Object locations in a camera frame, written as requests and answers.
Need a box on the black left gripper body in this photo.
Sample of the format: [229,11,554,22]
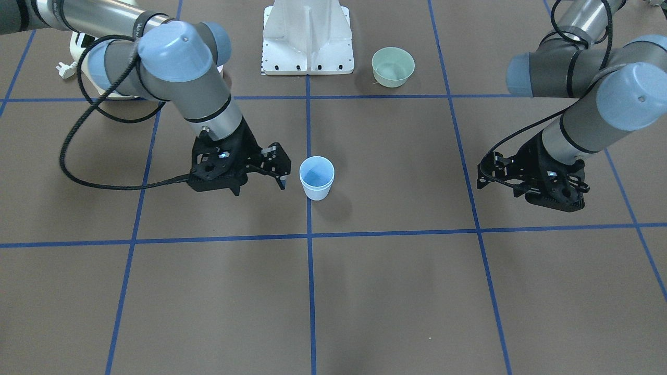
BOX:
[477,133,590,212]

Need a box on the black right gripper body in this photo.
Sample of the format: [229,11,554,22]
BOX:
[187,118,262,192]

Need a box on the light blue plastic cup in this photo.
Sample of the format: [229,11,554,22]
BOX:
[300,171,334,201]

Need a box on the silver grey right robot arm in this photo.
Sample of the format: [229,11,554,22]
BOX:
[2,1,291,195]

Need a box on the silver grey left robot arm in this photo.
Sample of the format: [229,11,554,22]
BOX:
[477,1,665,212]

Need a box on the green plastic bowl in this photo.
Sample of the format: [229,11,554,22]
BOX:
[371,47,415,88]

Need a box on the white power plug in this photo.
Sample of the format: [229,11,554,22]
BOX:
[56,61,78,79]

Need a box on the cream white toaster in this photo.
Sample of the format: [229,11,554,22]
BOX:
[69,32,104,95]

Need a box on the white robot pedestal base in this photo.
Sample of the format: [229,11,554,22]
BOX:
[261,1,355,76]

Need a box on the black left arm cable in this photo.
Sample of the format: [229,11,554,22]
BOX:
[479,0,626,183]

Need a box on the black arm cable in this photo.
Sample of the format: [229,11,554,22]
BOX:
[479,0,626,183]
[59,10,193,190]

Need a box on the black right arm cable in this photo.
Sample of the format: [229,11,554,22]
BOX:
[59,10,193,190]

